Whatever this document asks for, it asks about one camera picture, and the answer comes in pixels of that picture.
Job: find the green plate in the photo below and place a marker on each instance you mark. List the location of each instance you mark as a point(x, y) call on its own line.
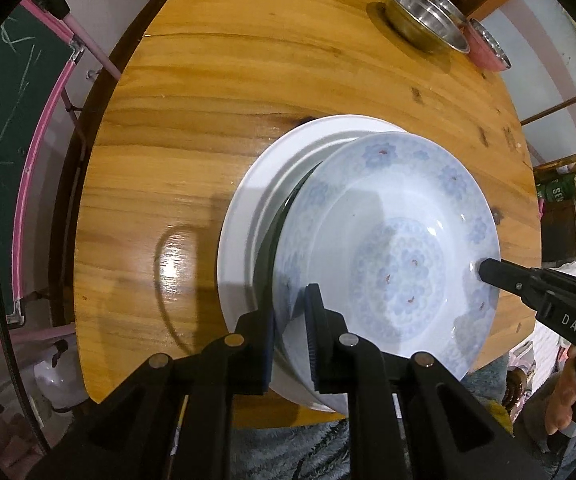
point(266, 255)

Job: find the pink bowl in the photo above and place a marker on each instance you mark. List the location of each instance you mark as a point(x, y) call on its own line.
point(480, 57)

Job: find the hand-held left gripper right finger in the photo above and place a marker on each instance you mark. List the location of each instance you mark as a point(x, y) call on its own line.
point(313, 330)

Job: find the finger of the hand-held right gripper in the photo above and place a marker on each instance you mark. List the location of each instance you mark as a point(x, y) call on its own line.
point(503, 275)

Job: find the large white plate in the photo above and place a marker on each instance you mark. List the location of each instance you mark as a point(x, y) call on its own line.
point(248, 200)

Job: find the medium steel bowl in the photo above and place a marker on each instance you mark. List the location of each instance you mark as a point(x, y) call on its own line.
point(448, 2)

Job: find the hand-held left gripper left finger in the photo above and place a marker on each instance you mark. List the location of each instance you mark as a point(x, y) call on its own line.
point(268, 355)

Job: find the person's right hand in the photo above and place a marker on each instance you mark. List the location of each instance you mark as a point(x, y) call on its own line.
point(563, 395)

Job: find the green chalkboard easel pink frame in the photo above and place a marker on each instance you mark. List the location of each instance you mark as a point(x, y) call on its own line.
point(2, 135)

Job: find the large steel bowl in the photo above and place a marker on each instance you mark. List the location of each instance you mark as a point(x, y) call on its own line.
point(418, 17)

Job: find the green bag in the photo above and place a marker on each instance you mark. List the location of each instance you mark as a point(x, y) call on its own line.
point(560, 190)

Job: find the pale blue sliding wardrobe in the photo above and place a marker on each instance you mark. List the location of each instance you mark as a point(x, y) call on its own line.
point(543, 60)

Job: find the blue patterned white bowl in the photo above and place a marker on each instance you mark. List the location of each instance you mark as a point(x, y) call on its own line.
point(393, 220)

